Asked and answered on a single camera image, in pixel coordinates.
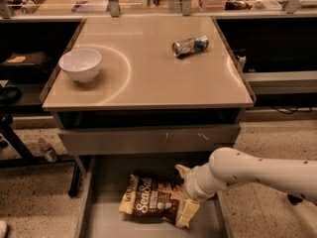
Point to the brown sea salt chip bag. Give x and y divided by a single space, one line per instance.
148 197

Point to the white ceramic bowl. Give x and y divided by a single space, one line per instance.
81 65

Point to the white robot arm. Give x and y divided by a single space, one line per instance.
228 168

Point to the black bag on shelf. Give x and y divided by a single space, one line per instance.
38 60

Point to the black table leg frame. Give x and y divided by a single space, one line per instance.
27 158

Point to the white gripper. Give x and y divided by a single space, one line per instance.
192 184

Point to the black chair caster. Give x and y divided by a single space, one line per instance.
294 200

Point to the black headphones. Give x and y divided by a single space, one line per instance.
9 94

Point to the closed grey top drawer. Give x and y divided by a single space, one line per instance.
148 140

